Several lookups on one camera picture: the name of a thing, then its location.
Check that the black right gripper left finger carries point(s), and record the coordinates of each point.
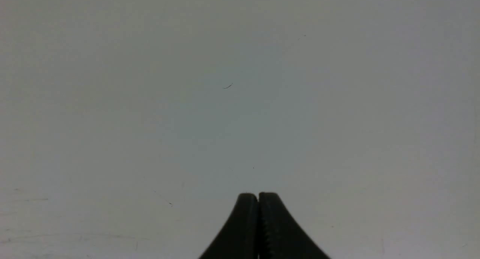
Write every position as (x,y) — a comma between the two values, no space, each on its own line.
(237,239)

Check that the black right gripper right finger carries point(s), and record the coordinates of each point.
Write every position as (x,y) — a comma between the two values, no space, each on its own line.
(281,237)

